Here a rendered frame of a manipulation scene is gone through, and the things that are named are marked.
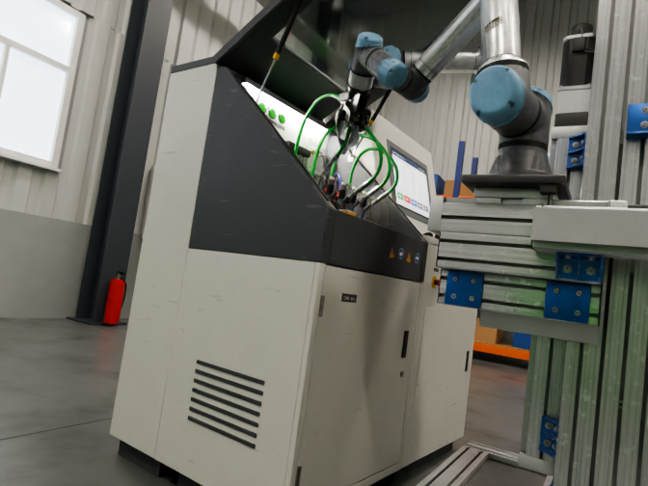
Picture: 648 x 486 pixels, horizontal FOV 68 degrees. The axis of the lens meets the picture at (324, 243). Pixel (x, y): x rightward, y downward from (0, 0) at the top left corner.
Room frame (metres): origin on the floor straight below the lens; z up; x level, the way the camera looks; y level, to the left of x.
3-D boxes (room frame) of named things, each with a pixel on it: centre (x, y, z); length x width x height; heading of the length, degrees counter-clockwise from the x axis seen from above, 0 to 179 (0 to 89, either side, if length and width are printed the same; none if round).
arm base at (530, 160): (1.16, -0.46, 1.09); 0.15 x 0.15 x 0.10
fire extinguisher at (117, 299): (4.95, 2.03, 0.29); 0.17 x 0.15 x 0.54; 149
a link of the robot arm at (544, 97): (1.16, -0.45, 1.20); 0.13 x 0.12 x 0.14; 137
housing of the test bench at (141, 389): (2.32, 0.17, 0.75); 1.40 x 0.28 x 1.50; 144
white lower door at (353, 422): (1.61, -0.20, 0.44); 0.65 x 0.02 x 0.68; 144
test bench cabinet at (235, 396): (1.78, 0.03, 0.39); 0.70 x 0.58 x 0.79; 144
